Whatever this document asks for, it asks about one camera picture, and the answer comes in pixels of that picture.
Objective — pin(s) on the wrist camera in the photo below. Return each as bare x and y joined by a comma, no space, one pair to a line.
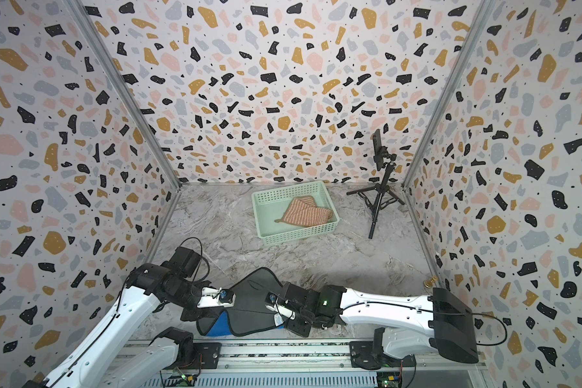
213,298
282,314

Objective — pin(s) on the phone on tripod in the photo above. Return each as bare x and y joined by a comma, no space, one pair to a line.
378,157

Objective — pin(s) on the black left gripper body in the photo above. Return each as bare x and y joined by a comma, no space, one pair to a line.
191,302

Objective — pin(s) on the mint green plastic basket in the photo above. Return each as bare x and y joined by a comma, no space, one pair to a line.
270,205

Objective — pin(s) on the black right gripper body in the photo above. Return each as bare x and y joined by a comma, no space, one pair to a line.
298,326

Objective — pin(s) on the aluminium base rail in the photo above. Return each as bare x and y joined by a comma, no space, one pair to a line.
305,363

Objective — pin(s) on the right green circuit board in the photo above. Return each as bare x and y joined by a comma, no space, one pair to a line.
389,380

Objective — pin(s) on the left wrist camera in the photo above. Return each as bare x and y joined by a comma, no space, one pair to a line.
213,298

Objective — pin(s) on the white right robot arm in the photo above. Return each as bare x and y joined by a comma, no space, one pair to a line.
405,326

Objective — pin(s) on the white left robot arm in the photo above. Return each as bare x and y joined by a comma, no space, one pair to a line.
147,289

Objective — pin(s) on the left green circuit board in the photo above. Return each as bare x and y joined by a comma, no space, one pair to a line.
179,378

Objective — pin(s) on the brass knob on wall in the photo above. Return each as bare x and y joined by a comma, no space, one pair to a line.
431,282

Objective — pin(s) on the black camera tripod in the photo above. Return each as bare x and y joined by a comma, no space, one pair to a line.
385,196

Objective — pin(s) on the pink striped dishcloth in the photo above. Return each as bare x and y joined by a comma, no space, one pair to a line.
304,212

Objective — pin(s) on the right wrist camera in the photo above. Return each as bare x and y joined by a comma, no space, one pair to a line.
282,314

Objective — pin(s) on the green circuit board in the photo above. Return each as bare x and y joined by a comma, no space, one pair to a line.
389,380
179,378

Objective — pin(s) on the blue dishcloth with black trim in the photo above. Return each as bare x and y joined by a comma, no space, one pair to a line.
253,309

